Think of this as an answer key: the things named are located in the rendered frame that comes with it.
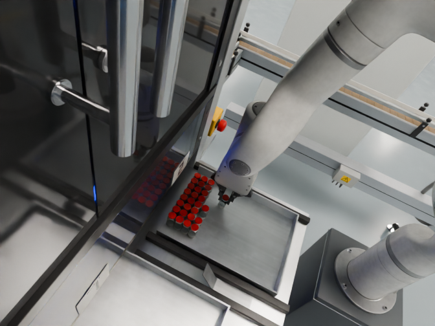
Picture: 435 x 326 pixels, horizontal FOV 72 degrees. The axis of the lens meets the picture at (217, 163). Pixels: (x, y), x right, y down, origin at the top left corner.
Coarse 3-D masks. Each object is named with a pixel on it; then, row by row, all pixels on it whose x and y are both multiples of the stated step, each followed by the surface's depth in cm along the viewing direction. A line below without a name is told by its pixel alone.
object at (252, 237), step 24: (216, 192) 93; (216, 216) 88; (240, 216) 90; (264, 216) 92; (288, 216) 93; (168, 240) 78; (192, 240) 81; (216, 240) 83; (240, 240) 84; (264, 240) 86; (288, 240) 87; (216, 264) 76; (240, 264) 80; (264, 264) 82; (264, 288) 75
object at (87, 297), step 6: (108, 264) 56; (102, 270) 55; (108, 270) 58; (102, 276) 56; (102, 282) 58; (90, 288) 52; (90, 294) 54; (84, 300) 52; (90, 300) 56; (78, 306) 51; (84, 306) 54; (78, 312) 53
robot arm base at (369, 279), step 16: (384, 240) 77; (352, 256) 92; (368, 256) 80; (384, 256) 75; (336, 272) 87; (352, 272) 85; (368, 272) 79; (384, 272) 75; (400, 272) 72; (352, 288) 85; (368, 288) 81; (384, 288) 78; (400, 288) 77; (368, 304) 83; (384, 304) 84
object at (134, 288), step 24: (120, 264) 72; (144, 264) 72; (120, 288) 69; (144, 288) 70; (168, 288) 72; (192, 288) 70; (96, 312) 65; (120, 312) 66; (144, 312) 67; (168, 312) 68; (192, 312) 70; (216, 312) 71
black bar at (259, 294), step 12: (156, 240) 77; (180, 252) 76; (192, 264) 77; (204, 264) 76; (216, 276) 76; (228, 276) 75; (240, 288) 75; (252, 288) 75; (264, 300) 74; (276, 300) 74
